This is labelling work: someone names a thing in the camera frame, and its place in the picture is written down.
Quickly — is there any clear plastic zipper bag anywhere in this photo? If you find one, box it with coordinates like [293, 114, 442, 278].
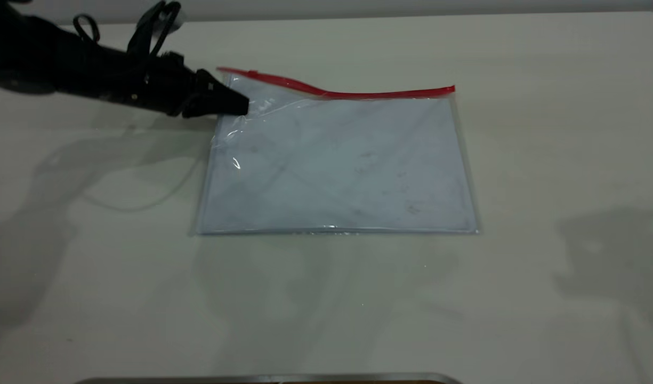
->
[190, 67, 480, 236]

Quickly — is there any black cable loop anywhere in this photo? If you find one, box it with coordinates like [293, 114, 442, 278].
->
[126, 0, 184, 58]
[72, 13, 101, 44]

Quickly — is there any silver metal strip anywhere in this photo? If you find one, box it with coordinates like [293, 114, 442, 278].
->
[73, 372, 463, 384]

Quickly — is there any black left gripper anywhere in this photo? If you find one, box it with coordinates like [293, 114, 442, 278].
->
[125, 51, 250, 119]

